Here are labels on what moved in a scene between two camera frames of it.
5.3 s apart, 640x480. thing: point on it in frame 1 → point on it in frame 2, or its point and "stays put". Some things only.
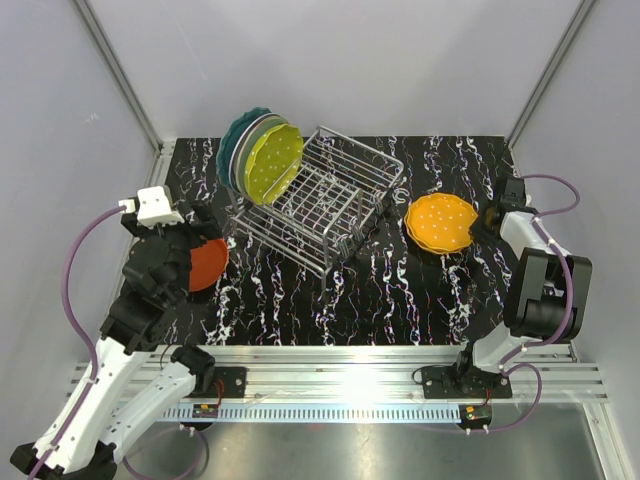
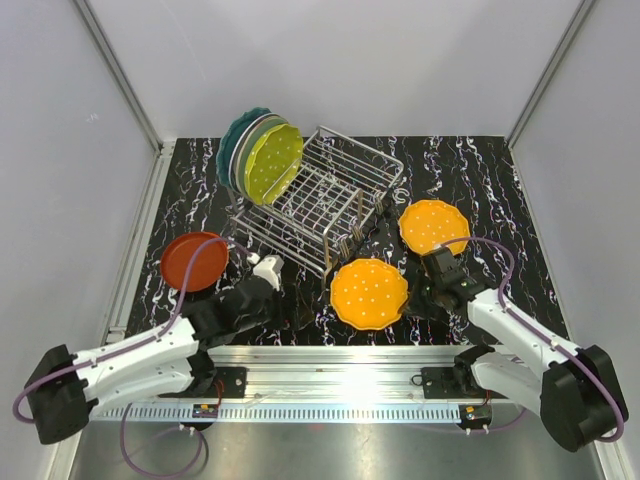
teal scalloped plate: [229, 138] stays put
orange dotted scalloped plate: [441, 221] → [366, 294]
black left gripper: [208, 228] → [276, 322]
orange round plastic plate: [208, 263] stays put
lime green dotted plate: [273, 163] stays put
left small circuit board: [205, 411] stays put
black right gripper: [490, 238] → [413, 304]
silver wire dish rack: [340, 184] stays put
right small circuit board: [476, 413] stays put
